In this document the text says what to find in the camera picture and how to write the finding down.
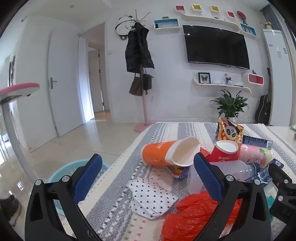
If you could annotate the orange snack packet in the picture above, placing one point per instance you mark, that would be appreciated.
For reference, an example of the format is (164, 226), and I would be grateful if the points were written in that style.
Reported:
(227, 132)

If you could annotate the green potted plant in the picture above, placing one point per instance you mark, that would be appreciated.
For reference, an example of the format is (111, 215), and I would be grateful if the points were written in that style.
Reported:
(230, 104)

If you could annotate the blue patterned packet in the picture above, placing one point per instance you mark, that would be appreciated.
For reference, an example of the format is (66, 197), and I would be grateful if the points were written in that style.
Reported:
(260, 178)

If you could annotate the black bag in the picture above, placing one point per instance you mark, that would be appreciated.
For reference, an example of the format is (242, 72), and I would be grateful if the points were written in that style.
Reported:
(148, 82)

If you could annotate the dark blue carton box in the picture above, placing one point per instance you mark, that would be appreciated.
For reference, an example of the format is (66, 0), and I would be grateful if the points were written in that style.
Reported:
(256, 141)

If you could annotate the framed butterfly picture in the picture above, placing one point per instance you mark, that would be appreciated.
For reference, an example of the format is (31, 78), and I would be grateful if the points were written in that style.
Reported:
(204, 78)

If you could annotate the small figurine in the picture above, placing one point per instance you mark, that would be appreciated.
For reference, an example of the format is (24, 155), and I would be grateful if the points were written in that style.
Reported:
(228, 80)

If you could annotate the small blue wall box shelf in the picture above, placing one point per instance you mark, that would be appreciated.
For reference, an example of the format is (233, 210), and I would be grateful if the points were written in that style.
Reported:
(247, 29)

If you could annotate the white heart-dotted bag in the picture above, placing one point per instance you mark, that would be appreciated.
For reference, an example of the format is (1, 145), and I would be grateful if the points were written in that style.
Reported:
(150, 194)

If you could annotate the small red packet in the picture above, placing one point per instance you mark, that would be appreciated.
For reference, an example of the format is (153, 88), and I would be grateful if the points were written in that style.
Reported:
(204, 153)

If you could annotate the pink round table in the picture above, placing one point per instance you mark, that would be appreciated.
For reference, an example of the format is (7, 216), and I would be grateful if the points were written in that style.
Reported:
(18, 89)

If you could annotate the red wall cube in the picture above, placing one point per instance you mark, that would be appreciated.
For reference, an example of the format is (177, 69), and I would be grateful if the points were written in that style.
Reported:
(180, 8)
(231, 14)

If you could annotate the orange plastic bag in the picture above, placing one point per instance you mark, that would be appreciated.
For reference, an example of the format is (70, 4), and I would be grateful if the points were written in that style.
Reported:
(192, 213)

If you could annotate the white refrigerator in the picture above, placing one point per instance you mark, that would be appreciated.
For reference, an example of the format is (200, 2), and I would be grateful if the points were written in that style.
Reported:
(276, 76)

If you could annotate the pink labelled plastic bottle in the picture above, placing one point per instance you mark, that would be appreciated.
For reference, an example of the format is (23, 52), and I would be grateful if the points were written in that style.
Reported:
(251, 155)

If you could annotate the clear plastic bottle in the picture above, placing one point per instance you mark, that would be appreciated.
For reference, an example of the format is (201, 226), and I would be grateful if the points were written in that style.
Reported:
(233, 170)

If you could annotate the black wall television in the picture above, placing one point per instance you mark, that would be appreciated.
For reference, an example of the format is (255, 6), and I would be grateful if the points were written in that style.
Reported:
(215, 46)

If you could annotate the striped woven mat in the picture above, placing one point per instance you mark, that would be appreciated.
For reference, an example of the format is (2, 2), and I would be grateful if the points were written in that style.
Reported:
(180, 132)

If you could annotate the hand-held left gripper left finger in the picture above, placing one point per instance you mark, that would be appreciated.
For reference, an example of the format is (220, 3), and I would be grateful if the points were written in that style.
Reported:
(89, 178)

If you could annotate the wall picture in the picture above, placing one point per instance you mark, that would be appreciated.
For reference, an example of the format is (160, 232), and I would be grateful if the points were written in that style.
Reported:
(12, 71)

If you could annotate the dark shoe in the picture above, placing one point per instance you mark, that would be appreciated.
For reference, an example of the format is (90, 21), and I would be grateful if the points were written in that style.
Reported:
(10, 206)

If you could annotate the yellow wall cube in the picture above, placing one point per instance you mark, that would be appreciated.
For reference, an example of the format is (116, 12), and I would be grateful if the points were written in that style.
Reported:
(196, 7)
(214, 8)

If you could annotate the blue and red snack wrapper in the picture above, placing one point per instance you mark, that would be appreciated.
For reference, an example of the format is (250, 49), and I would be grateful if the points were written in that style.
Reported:
(179, 172)

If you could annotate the brown bag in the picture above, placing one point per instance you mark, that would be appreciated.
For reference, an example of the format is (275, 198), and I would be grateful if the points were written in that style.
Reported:
(135, 87)

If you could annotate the long blue wall box shelf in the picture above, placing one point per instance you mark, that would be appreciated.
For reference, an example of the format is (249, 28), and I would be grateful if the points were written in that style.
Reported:
(159, 23)

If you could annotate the white door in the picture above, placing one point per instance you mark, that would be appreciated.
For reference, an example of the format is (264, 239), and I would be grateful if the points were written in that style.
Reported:
(67, 92)

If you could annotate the red paper cup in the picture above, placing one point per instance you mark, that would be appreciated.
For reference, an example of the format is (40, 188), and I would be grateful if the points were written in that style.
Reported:
(219, 155)

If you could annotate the teal plastic basket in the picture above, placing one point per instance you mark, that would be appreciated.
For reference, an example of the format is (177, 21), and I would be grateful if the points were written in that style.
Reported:
(62, 169)

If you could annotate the grey curtain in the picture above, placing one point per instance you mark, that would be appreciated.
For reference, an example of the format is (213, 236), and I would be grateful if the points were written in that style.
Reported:
(271, 16)

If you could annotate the flower pot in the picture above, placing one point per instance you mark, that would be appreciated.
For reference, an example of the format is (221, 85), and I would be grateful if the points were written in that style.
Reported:
(267, 25)

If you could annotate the black coat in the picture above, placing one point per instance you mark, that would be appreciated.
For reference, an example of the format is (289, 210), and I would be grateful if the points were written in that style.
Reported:
(138, 51)

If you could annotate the pink coat rack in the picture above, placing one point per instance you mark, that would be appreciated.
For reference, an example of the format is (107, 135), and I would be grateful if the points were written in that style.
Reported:
(145, 109)

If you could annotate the short wavy white wall shelf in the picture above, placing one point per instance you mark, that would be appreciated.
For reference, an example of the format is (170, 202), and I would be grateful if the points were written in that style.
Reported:
(215, 84)

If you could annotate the large orange paper cup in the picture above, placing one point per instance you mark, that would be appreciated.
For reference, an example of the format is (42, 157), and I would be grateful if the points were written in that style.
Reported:
(157, 151)

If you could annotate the long wavy white wall shelf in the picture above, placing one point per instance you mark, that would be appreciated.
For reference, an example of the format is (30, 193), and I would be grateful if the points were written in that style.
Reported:
(208, 18)

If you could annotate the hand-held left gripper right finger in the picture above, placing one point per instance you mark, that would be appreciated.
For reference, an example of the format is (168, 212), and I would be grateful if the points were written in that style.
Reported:
(207, 176)

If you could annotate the black acoustic guitar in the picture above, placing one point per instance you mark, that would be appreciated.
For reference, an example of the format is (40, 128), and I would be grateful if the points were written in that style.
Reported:
(262, 109)

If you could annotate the table tennis paddle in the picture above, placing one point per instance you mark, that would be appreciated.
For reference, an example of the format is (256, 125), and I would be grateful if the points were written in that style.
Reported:
(241, 15)

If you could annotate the red wall box shelf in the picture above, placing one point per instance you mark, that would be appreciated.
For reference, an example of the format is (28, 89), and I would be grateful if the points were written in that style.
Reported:
(255, 79)

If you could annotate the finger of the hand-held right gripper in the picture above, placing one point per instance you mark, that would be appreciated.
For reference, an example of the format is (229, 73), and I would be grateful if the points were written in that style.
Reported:
(281, 178)

